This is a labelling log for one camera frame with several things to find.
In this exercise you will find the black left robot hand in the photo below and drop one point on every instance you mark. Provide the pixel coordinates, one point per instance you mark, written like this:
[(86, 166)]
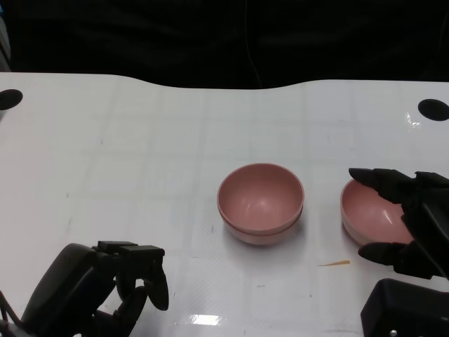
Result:
[(70, 281)]

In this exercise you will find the pink plastic bowl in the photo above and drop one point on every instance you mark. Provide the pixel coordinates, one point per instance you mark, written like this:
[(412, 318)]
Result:
[(259, 193), (372, 217), (259, 239)]

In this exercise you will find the thin wooden sliver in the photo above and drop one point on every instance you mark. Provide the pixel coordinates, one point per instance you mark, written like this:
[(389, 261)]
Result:
[(336, 263)]

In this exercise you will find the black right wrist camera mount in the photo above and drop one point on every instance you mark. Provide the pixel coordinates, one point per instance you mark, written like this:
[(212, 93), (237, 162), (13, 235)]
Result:
[(403, 309)]

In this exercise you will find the grey white panel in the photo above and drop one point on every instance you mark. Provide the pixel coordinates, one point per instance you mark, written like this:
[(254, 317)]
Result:
[(4, 42)]

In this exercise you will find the black cloth backdrop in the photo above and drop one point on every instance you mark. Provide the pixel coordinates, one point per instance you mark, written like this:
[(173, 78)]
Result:
[(140, 35)]

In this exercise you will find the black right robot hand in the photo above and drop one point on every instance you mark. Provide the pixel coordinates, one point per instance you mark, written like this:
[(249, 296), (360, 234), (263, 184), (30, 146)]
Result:
[(428, 217)]

